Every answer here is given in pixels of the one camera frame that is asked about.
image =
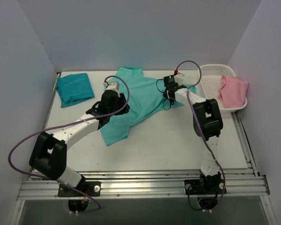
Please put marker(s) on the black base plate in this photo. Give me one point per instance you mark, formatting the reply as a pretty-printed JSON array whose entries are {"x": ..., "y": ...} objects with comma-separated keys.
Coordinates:
[
  {"x": 91, "y": 188},
  {"x": 196, "y": 187}
]

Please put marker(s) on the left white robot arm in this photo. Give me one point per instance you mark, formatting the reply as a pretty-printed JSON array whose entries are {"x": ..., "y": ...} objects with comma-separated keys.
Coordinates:
[{"x": 49, "y": 155}]

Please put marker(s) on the folded teal t shirt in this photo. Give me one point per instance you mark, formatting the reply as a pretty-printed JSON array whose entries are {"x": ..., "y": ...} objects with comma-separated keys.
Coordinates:
[{"x": 74, "y": 89}]

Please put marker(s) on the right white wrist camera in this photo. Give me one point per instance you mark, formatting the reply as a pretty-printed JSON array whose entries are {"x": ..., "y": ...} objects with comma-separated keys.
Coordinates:
[{"x": 178, "y": 77}]

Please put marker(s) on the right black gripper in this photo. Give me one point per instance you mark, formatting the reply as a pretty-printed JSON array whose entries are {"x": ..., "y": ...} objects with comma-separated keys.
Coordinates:
[{"x": 167, "y": 94}]

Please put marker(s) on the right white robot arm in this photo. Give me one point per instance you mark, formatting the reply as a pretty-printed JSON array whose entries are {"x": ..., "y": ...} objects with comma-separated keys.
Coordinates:
[{"x": 207, "y": 120}]

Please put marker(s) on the aluminium rail frame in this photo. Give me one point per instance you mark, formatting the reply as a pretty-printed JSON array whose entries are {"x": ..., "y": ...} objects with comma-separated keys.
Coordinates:
[{"x": 142, "y": 179}]

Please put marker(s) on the pink t shirt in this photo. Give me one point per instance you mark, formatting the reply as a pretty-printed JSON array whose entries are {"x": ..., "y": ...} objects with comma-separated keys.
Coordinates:
[{"x": 232, "y": 91}]

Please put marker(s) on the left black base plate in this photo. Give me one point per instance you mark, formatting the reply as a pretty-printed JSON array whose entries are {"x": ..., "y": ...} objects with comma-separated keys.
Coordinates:
[{"x": 91, "y": 188}]

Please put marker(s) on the white perforated plastic basket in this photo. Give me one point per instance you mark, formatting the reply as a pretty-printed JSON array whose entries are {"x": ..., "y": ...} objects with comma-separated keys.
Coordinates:
[{"x": 211, "y": 81}]

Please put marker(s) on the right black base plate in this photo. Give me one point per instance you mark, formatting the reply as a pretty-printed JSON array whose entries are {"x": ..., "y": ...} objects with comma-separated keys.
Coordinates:
[{"x": 196, "y": 187}]

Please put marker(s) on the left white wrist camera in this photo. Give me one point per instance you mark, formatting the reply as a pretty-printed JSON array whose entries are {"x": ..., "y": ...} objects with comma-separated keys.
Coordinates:
[{"x": 114, "y": 86}]

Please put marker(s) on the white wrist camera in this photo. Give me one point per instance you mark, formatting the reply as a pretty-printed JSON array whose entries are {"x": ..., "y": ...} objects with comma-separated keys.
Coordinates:
[
  {"x": 178, "y": 77},
  {"x": 114, "y": 86}
]

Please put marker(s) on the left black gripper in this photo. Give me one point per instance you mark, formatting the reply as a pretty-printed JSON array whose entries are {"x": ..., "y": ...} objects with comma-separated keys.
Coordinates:
[{"x": 122, "y": 103}]

